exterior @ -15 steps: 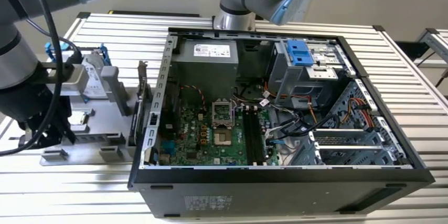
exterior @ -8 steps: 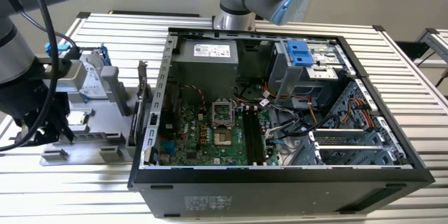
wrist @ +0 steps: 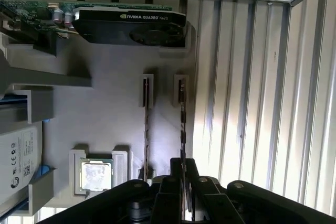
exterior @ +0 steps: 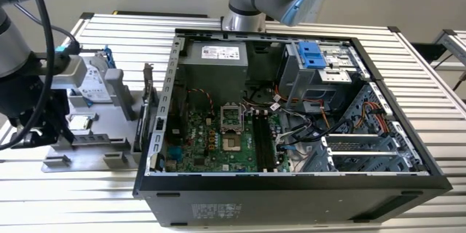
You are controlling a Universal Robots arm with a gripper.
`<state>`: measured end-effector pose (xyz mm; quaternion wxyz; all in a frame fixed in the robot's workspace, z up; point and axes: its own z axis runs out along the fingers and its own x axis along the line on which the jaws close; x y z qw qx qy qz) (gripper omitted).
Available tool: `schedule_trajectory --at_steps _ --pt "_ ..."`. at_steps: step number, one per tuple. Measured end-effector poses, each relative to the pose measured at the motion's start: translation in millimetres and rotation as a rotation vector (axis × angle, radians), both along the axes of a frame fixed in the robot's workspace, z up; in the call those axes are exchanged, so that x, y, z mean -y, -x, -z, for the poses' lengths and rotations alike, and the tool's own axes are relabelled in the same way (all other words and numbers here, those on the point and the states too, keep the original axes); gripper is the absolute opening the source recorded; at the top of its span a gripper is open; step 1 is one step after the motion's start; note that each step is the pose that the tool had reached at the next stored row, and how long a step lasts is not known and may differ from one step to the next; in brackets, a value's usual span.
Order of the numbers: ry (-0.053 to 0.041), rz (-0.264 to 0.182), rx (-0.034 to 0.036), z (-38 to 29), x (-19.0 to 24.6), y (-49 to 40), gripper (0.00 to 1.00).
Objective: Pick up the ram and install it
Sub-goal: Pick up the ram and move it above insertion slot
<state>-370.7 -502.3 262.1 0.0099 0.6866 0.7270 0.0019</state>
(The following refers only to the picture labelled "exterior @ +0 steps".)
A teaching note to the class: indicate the green motherboard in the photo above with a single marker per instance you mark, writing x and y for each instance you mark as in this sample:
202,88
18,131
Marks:
241,159

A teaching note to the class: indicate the black case fan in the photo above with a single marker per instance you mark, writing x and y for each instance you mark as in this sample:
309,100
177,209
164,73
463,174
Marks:
180,107

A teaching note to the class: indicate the aluminium frame side table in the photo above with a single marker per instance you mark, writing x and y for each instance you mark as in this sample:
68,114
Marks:
453,39

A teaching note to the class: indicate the hard disk in blue carrier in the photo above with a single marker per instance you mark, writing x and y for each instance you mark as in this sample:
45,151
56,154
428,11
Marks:
97,80

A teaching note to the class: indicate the grey parts rack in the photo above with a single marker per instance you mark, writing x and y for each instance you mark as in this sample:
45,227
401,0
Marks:
106,126

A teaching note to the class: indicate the graphics card with metal bracket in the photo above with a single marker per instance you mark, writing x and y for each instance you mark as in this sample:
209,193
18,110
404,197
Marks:
148,77

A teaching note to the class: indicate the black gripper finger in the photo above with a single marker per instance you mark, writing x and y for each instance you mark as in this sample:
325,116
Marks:
65,124

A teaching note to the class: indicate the silver CPU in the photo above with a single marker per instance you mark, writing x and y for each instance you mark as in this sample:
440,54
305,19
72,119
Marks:
82,122

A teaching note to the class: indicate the black PC case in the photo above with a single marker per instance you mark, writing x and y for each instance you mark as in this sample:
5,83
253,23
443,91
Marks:
256,205

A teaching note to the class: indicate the black RAM slot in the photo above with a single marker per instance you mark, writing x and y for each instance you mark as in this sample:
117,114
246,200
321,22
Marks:
271,143
267,143
257,143
261,143

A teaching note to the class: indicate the CPU socket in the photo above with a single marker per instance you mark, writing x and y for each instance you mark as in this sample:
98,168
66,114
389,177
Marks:
232,143

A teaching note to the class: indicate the grey power supply white label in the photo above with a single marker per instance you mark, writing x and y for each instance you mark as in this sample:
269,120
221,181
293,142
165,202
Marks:
216,80

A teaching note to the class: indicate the grey metal disk bay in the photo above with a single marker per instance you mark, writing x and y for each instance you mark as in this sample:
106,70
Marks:
364,153

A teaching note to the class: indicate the blue drive latch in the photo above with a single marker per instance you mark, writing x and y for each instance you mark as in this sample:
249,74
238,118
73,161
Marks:
309,55

